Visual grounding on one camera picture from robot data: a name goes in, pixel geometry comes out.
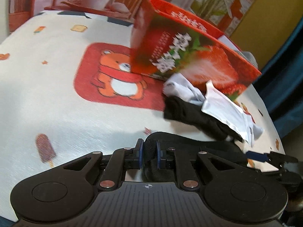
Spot grey knit cloth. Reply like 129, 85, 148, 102
238, 51, 259, 69

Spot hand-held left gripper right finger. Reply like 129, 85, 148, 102
155, 139, 239, 192

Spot black socks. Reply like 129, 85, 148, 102
163, 96, 244, 143

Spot red strawberry printed cardboard box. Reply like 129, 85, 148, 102
130, 0, 262, 100

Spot wooden panel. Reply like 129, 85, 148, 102
228, 0, 303, 71

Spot white sock bundle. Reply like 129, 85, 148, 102
241, 116, 264, 147
163, 73, 206, 106

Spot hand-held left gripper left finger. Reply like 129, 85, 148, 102
53, 138, 145, 191

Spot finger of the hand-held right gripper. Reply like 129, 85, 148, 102
257, 169, 288, 176
246, 151, 299, 168

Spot printed tablecloth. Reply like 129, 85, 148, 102
0, 11, 286, 223

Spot dark blue cloth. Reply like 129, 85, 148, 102
256, 19, 303, 156

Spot black cloth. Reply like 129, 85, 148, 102
142, 132, 248, 181

